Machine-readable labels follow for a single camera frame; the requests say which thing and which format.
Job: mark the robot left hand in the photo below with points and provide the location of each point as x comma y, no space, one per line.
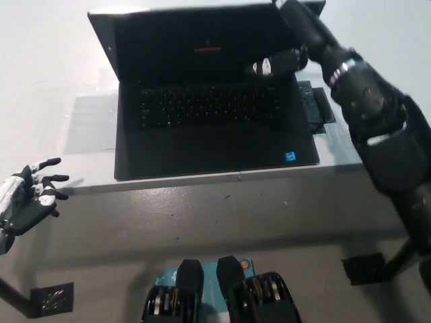
27,210

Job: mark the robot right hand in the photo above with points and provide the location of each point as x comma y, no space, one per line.
303,30

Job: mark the black laptop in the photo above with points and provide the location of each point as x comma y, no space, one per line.
215,141

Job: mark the black flat device beside laptop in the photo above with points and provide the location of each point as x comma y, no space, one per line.
326,106

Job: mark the black usb hub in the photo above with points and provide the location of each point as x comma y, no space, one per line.
309,102

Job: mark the clear tape sheet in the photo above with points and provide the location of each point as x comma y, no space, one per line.
92,124

